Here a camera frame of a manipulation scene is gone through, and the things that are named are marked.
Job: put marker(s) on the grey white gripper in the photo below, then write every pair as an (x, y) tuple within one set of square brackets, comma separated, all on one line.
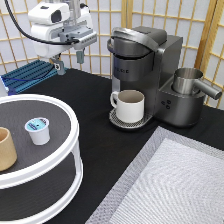
[(77, 37)]

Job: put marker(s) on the white blue coffee pod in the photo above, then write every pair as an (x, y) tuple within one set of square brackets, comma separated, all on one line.
[(38, 129)]

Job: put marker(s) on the grey pod coffee machine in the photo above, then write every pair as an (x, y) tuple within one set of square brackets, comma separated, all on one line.
[(145, 59)]

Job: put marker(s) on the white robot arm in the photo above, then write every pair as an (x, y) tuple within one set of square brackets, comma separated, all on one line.
[(68, 12)]

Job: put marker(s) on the white ceramic mug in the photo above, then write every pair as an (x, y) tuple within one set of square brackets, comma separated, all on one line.
[(128, 105)]

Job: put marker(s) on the white two-tier round shelf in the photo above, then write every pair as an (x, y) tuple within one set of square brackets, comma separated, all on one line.
[(45, 178)]

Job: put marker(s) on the tan wooden cup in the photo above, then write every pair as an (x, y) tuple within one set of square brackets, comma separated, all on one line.
[(8, 155)]

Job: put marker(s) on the steel milk frother jug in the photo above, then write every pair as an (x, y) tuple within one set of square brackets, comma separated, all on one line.
[(188, 81)]

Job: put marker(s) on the wooden shoji screen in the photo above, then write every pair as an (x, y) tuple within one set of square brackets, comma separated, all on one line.
[(199, 22)]

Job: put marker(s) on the grey woven placemat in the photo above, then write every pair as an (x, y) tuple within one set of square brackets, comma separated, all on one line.
[(172, 180)]

